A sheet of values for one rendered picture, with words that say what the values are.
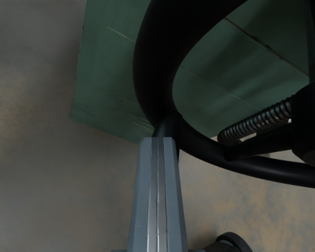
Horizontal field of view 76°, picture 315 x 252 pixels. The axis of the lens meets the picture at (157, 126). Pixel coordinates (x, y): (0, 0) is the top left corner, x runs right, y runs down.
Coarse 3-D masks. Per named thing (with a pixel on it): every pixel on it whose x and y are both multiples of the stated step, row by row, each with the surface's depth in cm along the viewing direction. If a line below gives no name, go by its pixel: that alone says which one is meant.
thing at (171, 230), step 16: (160, 144) 10; (160, 160) 9; (176, 160) 9; (160, 176) 8; (176, 176) 8; (160, 192) 7; (176, 192) 7; (160, 208) 7; (176, 208) 7; (160, 224) 6; (176, 224) 6; (160, 240) 6; (176, 240) 6
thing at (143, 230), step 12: (144, 144) 10; (156, 144) 10; (144, 156) 9; (156, 156) 9; (144, 168) 8; (156, 168) 8; (144, 180) 8; (156, 180) 8; (144, 192) 7; (156, 192) 7; (132, 204) 7; (144, 204) 7; (156, 204) 7; (132, 216) 7; (144, 216) 7; (156, 216) 7; (132, 228) 6; (144, 228) 6; (156, 228) 6; (132, 240) 6; (144, 240) 6; (156, 240) 6
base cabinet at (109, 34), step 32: (96, 0) 30; (128, 0) 28; (96, 32) 36; (128, 32) 34; (224, 32) 29; (96, 64) 44; (128, 64) 41; (192, 64) 37; (224, 64) 35; (256, 64) 33; (288, 64) 32; (96, 96) 58; (128, 96) 53; (192, 96) 46; (224, 96) 43; (256, 96) 41; (288, 96) 38; (96, 128) 86; (128, 128) 76
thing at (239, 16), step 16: (256, 0) 24; (272, 0) 24; (288, 0) 24; (240, 16) 27; (256, 16) 26; (272, 16) 26; (288, 16) 25; (304, 16) 25; (256, 32) 28; (272, 32) 28; (288, 32) 27; (304, 32) 26; (272, 48) 30; (288, 48) 29; (304, 48) 29; (304, 64) 31
